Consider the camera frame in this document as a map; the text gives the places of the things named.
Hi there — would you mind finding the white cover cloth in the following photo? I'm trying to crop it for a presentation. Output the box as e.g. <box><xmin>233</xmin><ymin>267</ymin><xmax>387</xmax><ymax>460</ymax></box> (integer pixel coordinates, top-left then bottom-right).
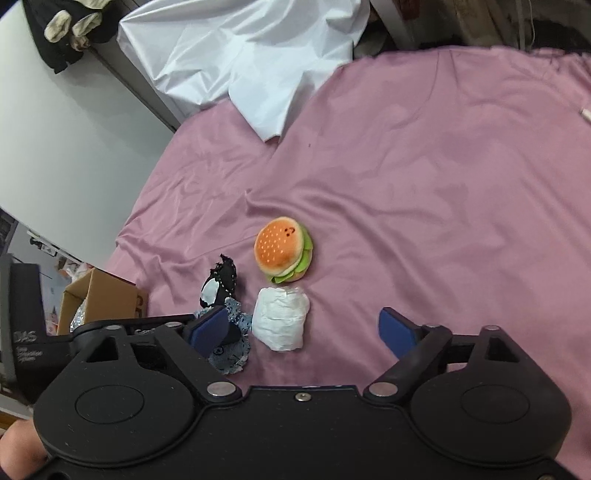
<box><xmin>117</xmin><ymin>0</ymin><xmax>370</xmax><ymax>144</ymax></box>

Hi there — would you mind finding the person's left hand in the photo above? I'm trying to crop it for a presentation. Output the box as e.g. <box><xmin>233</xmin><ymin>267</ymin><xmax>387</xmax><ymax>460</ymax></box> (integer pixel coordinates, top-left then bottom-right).
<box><xmin>0</xmin><ymin>419</ymin><xmax>49</xmax><ymax>480</ymax></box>

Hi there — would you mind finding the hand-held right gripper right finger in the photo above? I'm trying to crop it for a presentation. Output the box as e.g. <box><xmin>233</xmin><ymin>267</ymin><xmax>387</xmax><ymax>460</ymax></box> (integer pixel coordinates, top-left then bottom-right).
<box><xmin>362</xmin><ymin>307</ymin><xmax>527</xmax><ymax>407</ymax></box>

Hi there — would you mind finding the white soft pack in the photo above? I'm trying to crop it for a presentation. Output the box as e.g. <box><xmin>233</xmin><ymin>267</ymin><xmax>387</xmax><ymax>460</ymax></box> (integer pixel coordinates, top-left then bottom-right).
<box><xmin>252</xmin><ymin>286</ymin><xmax>311</xmax><ymax>352</ymax></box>

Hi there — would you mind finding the beige sock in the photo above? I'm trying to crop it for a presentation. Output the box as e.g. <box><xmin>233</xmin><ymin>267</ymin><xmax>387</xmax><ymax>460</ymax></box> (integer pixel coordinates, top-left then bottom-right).
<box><xmin>69</xmin><ymin>11</ymin><xmax>103</xmax><ymax>49</ymax></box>
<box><xmin>44</xmin><ymin>10</ymin><xmax>73</xmax><ymax>42</ymax></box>

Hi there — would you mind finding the cardboard box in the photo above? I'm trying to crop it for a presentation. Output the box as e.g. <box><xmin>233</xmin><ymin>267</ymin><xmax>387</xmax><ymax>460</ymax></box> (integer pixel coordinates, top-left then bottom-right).
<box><xmin>56</xmin><ymin>268</ymin><xmax>148</xmax><ymax>335</ymax></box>

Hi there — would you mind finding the hamburger plush toy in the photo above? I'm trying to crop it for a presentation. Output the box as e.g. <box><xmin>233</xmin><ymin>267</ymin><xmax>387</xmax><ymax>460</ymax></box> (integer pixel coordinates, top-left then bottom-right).
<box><xmin>254</xmin><ymin>216</ymin><xmax>314</xmax><ymax>283</ymax></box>

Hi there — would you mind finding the black hair scrunchie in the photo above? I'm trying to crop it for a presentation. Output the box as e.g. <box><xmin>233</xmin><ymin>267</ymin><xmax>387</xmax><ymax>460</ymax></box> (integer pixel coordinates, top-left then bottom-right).
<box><xmin>199</xmin><ymin>254</ymin><xmax>239</xmax><ymax>309</ymax></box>

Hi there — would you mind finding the pink bed sheet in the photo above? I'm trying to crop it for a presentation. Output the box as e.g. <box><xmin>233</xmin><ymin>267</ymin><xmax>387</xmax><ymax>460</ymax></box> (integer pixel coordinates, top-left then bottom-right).
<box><xmin>104</xmin><ymin>46</ymin><xmax>591</xmax><ymax>402</ymax></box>

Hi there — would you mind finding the black hanging garment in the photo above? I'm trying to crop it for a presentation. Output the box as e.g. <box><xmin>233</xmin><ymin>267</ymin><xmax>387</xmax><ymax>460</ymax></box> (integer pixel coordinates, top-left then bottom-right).
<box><xmin>23</xmin><ymin>0</ymin><xmax>145</xmax><ymax>75</ymax></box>

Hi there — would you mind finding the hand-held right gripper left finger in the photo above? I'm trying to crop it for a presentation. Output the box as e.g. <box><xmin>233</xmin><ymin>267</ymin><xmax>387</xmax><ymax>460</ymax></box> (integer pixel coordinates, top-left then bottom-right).
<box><xmin>69</xmin><ymin>307</ymin><xmax>244</xmax><ymax>403</ymax></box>

